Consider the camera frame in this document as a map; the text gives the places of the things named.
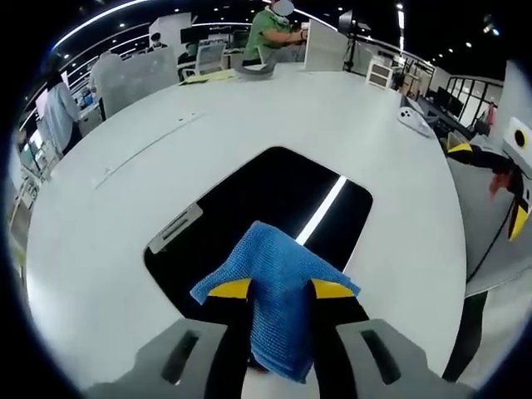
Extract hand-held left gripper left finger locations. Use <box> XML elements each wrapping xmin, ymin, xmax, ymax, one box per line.
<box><xmin>86</xmin><ymin>278</ymin><xmax>253</xmax><ymax>399</ymax></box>

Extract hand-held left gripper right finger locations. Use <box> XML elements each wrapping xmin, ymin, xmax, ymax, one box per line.
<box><xmin>309</xmin><ymin>278</ymin><xmax>475</xmax><ymax>399</ymax></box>

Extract translucent divider panel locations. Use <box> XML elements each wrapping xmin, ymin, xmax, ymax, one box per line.
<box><xmin>99</xmin><ymin>44</ymin><xmax>176</xmax><ymax>121</ymax></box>

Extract white smartphone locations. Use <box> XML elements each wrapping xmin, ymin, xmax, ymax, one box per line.
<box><xmin>397</xmin><ymin>106</ymin><xmax>434</xmax><ymax>138</ymax></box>

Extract person's right hand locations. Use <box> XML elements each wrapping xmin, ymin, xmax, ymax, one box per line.
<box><xmin>488</xmin><ymin>169</ymin><xmax>515</xmax><ymax>200</ymax></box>

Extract white storage cabinet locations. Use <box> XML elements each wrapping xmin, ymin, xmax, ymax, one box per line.
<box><xmin>366</xmin><ymin>57</ymin><xmax>394</xmax><ymax>89</ymax></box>

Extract blue cleaning cloth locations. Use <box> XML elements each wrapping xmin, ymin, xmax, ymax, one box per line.
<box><xmin>190</xmin><ymin>220</ymin><xmax>362</xmax><ymax>384</ymax></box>

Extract black tablet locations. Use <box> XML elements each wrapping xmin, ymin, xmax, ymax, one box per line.
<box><xmin>143</xmin><ymin>145</ymin><xmax>374</xmax><ymax>329</ymax></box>

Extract white standing panel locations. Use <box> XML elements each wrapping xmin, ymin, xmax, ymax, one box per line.
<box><xmin>304</xmin><ymin>19</ymin><xmax>348</xmax><ymax>73</ymax></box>

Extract white office chair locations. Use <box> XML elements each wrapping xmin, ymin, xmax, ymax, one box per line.
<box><xmin>194</xmin><ymin>42</ymin><xmax>226</xmax><ymax>76</ymax></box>

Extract black tripod stand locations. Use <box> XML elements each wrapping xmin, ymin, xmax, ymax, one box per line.
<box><xmin>338</xmin><ymin>10</ymin><xmax>367</xmax><ymax>72</ymax></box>

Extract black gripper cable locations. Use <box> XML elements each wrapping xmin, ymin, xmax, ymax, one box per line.
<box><xmin>468</xmin><ymin>205</ymin><xmax>519</xmax><ymax>280</ymax></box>

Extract yellow paper sheets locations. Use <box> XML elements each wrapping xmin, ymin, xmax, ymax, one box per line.
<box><xmin>178</xmin><ymin>68</ymin><xmax>239</xmax><ymax>86</ymax></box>

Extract black monitor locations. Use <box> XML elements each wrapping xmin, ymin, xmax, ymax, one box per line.
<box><xmin>427</xmin><ymin>87</ymin><xmax>467</xmax><ymax>122</ymax></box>

